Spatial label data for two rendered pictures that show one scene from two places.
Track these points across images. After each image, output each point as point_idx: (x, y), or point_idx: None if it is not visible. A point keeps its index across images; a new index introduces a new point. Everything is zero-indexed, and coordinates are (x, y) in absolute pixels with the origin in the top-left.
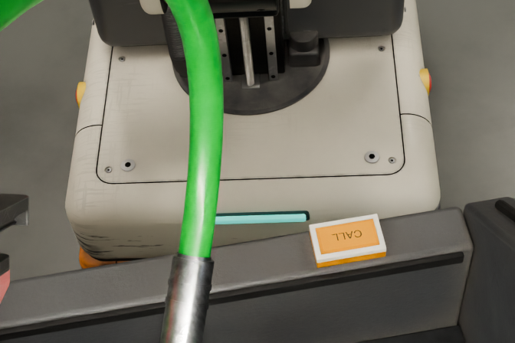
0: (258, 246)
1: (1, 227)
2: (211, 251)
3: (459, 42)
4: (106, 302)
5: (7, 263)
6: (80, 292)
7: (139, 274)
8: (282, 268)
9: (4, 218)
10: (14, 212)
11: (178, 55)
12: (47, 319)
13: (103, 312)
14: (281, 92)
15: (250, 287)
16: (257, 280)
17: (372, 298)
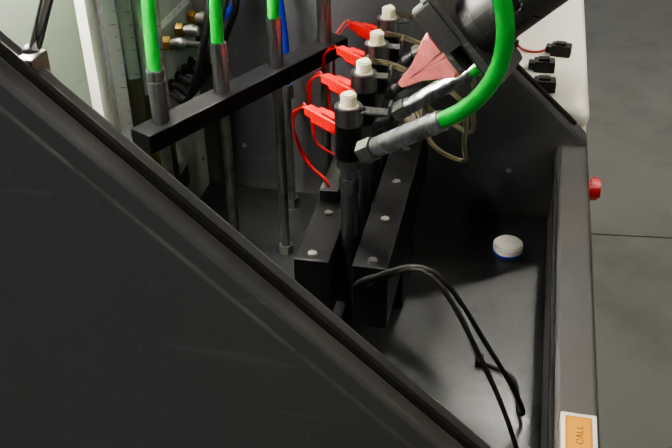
0: (589, 394)
1: (480, 68)
2: (442, 123)
3: None
4: (562, 311)
5: (457, 67)
6: (573, 301)
7: (580, 329)
8: (565, 402)
9: (475, 57)
10: (483, 67)
11: None
12: (557, 286)
13: (554, 309)
14: None
15: (554, 382)
16: (558, 386)
17: None
